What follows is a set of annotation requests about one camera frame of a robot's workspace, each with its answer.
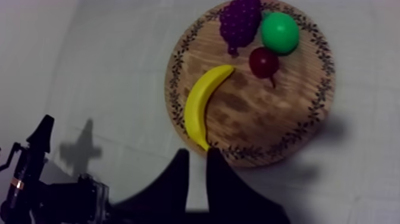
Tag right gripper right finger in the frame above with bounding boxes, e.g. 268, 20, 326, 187
205, 147, 292, 224

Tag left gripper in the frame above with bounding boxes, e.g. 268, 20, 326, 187
0, 114, 55, 224

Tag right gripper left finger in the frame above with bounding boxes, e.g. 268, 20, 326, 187
109, 148, 190, 224

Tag round wooden board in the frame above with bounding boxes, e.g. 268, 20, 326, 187
164, 0, 337, 169

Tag yellow toy banana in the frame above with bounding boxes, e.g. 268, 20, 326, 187
183, 64, 236, 153

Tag small red fruit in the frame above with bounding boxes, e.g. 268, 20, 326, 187
248, 46, 281, 89

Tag green toy pear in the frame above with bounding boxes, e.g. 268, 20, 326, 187
260, 11, 301, 56

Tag purple toy grapes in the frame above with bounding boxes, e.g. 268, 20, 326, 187
218, 0, 263, 58

